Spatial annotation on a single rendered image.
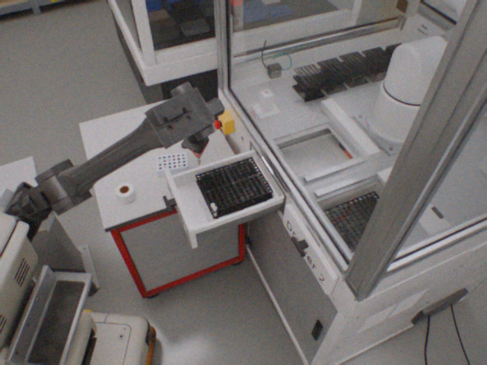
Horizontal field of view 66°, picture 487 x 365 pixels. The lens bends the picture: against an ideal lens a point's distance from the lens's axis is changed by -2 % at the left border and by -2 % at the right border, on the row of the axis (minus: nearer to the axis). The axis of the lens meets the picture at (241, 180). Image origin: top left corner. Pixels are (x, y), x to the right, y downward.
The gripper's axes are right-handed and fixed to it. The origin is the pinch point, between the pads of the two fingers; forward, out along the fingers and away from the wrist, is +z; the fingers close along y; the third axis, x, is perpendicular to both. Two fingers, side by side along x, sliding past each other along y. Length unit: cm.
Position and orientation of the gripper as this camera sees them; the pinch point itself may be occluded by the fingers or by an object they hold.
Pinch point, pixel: (198, 154)
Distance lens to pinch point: 134.3
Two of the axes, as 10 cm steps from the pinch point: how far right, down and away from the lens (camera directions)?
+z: 0.0, 5.8, 8.1
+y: 4.0, -7.4, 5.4
